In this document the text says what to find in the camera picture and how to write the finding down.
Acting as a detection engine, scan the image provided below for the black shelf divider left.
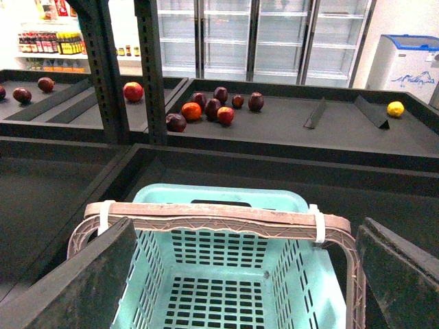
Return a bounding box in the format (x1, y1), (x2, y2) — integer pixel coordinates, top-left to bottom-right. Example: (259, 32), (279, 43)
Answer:
(303, 97), (327, 130)

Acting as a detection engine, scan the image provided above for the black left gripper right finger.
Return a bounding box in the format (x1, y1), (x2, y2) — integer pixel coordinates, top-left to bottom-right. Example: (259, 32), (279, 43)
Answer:
(356, 217), (438, 328)

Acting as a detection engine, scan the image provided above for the red apple behind post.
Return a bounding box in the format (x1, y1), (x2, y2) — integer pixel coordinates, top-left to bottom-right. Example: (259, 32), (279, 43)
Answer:
(123, 82), (143, 102)

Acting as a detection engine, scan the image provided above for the dark plum middle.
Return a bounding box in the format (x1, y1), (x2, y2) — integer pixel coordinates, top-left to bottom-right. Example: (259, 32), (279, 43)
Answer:
(204, 98), (222, 121)

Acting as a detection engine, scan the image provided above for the white zip tie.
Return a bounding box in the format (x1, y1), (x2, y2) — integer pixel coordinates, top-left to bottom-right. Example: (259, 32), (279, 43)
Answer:
(309, 204), (326, 243)
(97, 200), (115, 236)

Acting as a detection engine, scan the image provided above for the black lower left tray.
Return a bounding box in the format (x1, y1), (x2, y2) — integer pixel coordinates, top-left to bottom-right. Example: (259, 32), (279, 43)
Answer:
(1, 137), (129, 303)

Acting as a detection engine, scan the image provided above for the black upper display tray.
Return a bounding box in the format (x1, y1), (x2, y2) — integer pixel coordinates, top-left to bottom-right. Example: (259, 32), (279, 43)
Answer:
(165, 79), (438, 173)

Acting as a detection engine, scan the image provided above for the store shelf with bottles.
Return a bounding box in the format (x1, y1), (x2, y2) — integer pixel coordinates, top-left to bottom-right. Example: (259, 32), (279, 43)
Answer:
(14, 1), (141, 75)

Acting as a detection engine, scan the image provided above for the yellow lemon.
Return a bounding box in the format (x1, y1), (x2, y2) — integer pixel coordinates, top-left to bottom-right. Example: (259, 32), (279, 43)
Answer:
(387, 101), (405, 118)

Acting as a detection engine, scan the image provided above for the orange fruit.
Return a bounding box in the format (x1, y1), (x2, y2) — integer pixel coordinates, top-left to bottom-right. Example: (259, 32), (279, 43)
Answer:
(181, 102), (202, 121)

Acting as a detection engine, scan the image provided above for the white chest freezer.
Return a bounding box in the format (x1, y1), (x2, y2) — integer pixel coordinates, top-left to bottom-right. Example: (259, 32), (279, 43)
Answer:
(366, 34), (438, 103)

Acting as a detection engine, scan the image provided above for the black upper left tray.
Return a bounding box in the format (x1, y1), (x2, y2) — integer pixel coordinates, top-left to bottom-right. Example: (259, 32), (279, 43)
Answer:
(0, 69), (189, 143)

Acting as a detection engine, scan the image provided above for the black display tray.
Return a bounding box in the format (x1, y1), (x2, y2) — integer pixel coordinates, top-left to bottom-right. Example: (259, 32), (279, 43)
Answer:
(0, 143), (439, 329)
(165, 79), (438, 173)

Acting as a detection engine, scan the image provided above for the dark plum right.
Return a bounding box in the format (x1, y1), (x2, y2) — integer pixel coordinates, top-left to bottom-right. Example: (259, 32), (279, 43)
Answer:
(248, 92), (265, 112)

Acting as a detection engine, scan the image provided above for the dark plum far left back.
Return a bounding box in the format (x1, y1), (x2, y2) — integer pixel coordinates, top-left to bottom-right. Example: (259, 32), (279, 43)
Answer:
(37, 77), (55, 93)

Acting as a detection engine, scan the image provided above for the dark plum front left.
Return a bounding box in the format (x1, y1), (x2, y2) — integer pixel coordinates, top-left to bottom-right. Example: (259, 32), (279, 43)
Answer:
(165, 113), (187, 132)

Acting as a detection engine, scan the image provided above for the small dark red plum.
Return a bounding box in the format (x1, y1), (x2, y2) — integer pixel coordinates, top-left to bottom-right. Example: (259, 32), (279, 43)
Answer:
(232, 95), (244, 109)

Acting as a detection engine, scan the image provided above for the dark plum at edge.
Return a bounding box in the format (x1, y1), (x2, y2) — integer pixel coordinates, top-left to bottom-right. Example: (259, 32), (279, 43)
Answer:
(0, 86), (6, 101)

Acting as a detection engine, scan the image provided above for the glass door refrigerator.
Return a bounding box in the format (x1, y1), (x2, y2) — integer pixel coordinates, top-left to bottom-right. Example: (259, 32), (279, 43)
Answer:
(158, 1), (375, 88)

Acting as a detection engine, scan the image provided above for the red apple in pile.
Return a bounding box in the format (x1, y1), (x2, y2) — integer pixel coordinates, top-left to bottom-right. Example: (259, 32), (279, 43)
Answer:
(217, 106), (235, 125)

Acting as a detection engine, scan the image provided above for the black shelf divider right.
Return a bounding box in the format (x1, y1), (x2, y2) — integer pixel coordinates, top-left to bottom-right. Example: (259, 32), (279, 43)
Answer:
(354, 95), (390, 130)

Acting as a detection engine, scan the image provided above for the white zip tie right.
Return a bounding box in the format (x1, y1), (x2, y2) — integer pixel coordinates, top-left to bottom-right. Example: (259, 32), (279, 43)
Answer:
(309, 204), (326, 243)

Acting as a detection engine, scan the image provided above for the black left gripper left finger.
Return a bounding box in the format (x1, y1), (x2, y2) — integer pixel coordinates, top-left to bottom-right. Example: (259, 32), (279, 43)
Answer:
(1, 218), (136, 328)

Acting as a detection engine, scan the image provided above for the light teal plastic basket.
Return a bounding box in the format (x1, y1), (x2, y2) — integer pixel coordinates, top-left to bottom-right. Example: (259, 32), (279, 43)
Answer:
(110, 183), (347, 329)

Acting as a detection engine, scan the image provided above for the long black divider strip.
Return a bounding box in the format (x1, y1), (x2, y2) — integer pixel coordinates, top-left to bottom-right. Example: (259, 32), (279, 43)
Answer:
(4, 79), (92, 121)

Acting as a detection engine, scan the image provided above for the brown basket handle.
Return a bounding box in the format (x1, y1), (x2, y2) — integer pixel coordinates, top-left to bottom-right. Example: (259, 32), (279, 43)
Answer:
(67, 202), (366, 328)

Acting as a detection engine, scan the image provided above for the black lower display tray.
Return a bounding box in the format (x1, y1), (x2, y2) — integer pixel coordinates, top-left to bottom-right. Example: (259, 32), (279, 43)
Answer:
(0, 143), (439, 329)

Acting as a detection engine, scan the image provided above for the dark metal rack post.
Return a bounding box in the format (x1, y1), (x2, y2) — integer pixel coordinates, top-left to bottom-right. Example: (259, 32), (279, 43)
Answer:
(134, 1), (167, 145)
(68, 0), (130, 145)

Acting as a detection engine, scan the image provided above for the dark plum back centre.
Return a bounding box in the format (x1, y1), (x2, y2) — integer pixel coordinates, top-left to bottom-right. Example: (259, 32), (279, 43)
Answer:
(213, 86), (228, 106)

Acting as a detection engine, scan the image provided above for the black shelf divider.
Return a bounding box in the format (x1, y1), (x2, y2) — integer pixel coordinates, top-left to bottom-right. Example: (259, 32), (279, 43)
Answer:
(303, 97), (327, 130)
(354, 95), (390, 130)

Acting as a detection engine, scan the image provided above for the white zip tie left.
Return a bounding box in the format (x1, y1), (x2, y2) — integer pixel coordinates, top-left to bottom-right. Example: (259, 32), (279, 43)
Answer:
(97, 200), (115, 236)

